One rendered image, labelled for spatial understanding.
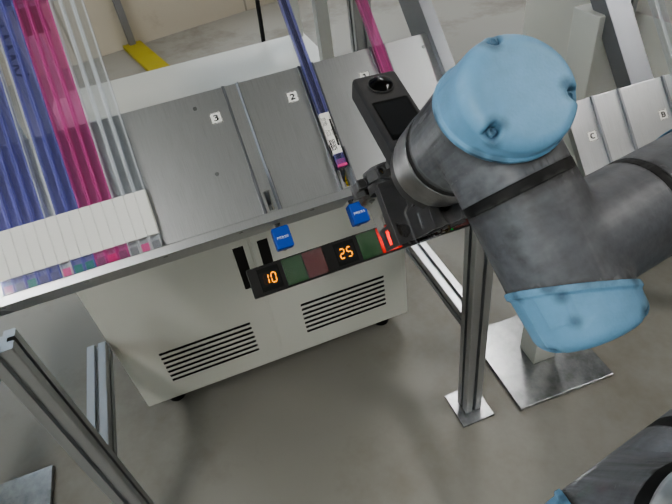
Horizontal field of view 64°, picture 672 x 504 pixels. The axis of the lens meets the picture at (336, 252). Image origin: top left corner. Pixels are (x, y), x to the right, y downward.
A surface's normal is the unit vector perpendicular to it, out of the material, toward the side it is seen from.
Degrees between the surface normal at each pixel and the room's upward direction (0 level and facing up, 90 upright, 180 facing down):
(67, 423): 90
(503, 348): 0
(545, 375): 0
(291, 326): 90
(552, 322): 73
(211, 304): 90
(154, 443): 0
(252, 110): 44
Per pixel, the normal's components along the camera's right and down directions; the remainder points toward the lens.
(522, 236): -0.52, 0.21
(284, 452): -0.12, -0.74
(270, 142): 0.14, -0.12
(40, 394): 0.34, 0.59
